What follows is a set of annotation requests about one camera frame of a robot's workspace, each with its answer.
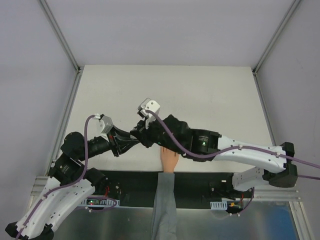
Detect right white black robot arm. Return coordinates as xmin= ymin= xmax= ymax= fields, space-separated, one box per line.
xmin=130 ymin=115 xmax=298 ymax=198

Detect grey sleeved forearm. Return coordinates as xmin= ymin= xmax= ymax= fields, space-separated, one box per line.
xmin=151 ymin=172 xmax=177 ymax=240

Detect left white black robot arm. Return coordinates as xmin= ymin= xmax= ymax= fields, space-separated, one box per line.
xmin=5 ymin=127 xmax=139 ymax=240

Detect mannequin hand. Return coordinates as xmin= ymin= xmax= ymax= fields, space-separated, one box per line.
xmin=160 ymin=147 xmax=179 ymax=173

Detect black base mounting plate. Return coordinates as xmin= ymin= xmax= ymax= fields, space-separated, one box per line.
xmin=84 ymin=169 xmax=253 ymax=209

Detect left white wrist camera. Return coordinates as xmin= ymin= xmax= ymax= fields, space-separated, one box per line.
xmin=93 ymin=114 xmax=114 ymax=141

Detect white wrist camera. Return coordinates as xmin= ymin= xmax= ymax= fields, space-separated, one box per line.
xmin=137 ymin=98 xmax=161 ymax=129
xmin=93 ymin=114 xmax=114 ymax=141

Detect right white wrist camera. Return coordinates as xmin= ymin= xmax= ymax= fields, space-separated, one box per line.
xmin=137 ymin=98 xmax=161 ymax=129

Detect left white cable duct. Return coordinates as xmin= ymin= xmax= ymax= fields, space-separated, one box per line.
xmin=78 ymin=196 xmax=120 ymax=208

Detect white cable duct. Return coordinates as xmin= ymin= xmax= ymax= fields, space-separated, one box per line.
xmin=210 ymin=200 xmax=228 ymax=211
xmin=78 ymin=196 xmax=120 ymax=208

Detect left aluminium frame post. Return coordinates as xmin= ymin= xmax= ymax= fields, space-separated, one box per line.
xmin=37 ymin=0 xmax=81 ymax=74

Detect aluminium frame post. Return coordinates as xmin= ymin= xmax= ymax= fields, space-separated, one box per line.
xmin=37 ymin=0 xmax=81 ymax=74
xmin=251 ymin=0 xmax=302 ymax=75

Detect right white cable duct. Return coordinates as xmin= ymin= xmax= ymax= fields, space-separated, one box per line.
xmin=210 ymin=200 xmax=228 ymax=211

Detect right aluminium frame post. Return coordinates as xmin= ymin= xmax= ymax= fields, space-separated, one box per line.
xmin=251 ymin=0 xmax=302 ymax=75

